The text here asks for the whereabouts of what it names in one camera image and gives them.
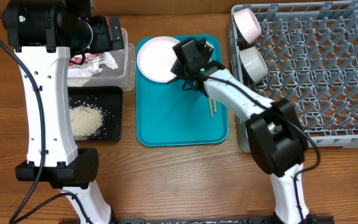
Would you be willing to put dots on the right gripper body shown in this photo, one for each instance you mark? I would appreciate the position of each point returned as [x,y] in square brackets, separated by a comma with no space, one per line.
[179,73]

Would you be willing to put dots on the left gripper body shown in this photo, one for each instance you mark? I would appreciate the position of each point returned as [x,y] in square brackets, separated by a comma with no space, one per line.
[101,41]

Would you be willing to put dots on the red snack wrapper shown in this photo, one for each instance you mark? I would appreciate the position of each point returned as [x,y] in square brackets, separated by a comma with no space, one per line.
[84,58]

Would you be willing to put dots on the grey bowl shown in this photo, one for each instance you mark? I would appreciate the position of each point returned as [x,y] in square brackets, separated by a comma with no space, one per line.
[254,64]

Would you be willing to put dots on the small white bowl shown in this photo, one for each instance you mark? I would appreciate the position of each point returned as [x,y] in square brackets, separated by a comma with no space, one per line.
[247,24]

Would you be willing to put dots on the white rice pile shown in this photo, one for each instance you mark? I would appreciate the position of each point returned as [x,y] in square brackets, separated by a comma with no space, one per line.
[88,121]

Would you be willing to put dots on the white paper cup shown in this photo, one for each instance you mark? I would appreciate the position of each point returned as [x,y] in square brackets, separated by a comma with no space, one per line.
[271,127]

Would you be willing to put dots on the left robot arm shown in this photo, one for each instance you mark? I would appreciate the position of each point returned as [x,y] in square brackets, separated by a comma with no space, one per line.
[43,36]

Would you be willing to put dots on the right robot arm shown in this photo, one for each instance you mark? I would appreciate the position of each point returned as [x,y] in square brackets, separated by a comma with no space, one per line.
[276,141]

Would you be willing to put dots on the grey dishwasher rack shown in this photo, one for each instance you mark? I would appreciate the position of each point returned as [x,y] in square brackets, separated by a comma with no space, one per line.
[311,51]

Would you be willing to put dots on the wooden chopstick left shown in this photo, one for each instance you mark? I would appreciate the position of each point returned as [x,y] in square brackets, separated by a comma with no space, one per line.
[211,107]

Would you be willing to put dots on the clear plastic bin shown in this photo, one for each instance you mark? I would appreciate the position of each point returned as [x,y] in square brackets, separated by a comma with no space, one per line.
[124,75]

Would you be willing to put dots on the large white plate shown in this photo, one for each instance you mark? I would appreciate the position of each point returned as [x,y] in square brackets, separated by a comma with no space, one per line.
[156,57]

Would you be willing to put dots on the teal serving tray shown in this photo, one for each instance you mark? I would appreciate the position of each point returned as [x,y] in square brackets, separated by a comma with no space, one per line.
[166,115]

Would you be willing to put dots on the black plastic tray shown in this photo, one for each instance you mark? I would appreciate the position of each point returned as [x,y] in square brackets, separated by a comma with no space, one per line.
[109,97]

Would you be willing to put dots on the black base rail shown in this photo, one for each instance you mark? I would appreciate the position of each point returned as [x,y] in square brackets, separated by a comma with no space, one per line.
[312,219]

